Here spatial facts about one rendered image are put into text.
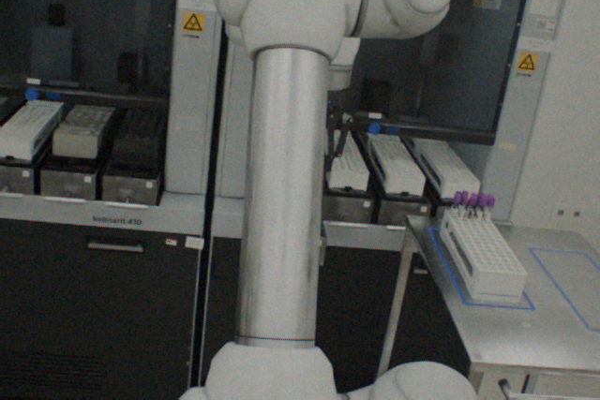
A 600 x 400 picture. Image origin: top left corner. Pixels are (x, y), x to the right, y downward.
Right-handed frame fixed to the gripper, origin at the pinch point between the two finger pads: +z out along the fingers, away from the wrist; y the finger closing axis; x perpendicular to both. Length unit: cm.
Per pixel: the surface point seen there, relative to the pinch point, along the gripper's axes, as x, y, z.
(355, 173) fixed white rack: -15.0, -12.4, 5.4
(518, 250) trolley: 15, -47, 9
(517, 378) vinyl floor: -49, -92, 91
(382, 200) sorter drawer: -11.6, -19.7, 10.9
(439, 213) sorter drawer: -11.5, -35.5, 12.8
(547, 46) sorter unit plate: -20, -58, -33
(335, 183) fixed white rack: -15.0, -7.5, 8.5
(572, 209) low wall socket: -131, -141, 55
